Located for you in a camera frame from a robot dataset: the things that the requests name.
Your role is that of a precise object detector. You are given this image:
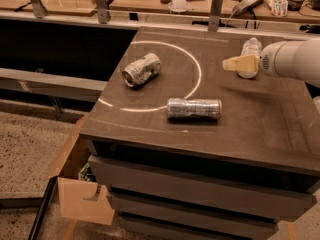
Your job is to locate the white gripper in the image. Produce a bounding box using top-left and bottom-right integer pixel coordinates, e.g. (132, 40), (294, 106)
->
(222, 44), (279, 76)

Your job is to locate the clear plastic water bottle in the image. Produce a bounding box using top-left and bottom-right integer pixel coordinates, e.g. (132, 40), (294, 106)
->
(237, 37), (262, 79)

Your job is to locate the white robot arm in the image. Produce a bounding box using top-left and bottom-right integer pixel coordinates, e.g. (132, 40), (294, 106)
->
(222, 38), (320, 88)

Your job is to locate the tall silver energy drink can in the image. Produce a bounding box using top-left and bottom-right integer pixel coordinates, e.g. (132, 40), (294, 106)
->
(167, 98), (222, 119)

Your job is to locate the crushed green 7up can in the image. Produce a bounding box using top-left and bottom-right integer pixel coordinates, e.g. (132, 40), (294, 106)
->
(122, 53), (161, 87)

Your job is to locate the grey handheld tool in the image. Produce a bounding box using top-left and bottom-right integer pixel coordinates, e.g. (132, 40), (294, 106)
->
(232, 0), (264, 16)

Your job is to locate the colourful snack packet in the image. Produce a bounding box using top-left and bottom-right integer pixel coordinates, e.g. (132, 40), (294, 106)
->
(268, 0), (288, 17)

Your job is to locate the black mesh cup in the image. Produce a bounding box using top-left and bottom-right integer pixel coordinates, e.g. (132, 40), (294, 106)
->
(288, 0), (305, 11)

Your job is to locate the white round dish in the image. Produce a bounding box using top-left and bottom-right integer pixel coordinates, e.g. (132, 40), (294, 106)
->
(168, 0), (189, 13)

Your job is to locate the grey drawer cabinet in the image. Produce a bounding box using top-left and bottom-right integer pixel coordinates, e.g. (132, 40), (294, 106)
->
(80, 28), (320, 240)

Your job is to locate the brown cardboard box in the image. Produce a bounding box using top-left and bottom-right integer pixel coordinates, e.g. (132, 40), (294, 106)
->
(48, 115), (114, 226)

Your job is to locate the metal bracket post right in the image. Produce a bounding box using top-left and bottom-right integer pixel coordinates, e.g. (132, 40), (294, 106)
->
(208, 0), (223, 32)

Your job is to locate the metal bracket post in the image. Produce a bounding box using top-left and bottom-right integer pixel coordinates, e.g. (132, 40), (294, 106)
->
(95, 0), (109, 24)
(30, 0), (48, 19)
(208, 0), (223, 32)

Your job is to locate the metal bracket post middle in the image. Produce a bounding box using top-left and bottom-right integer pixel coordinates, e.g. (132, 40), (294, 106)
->
(95, 0), (109, 24)

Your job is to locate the metal bracket post left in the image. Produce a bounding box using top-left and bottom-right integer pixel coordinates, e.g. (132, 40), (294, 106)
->
(30, 0), (48, 19)

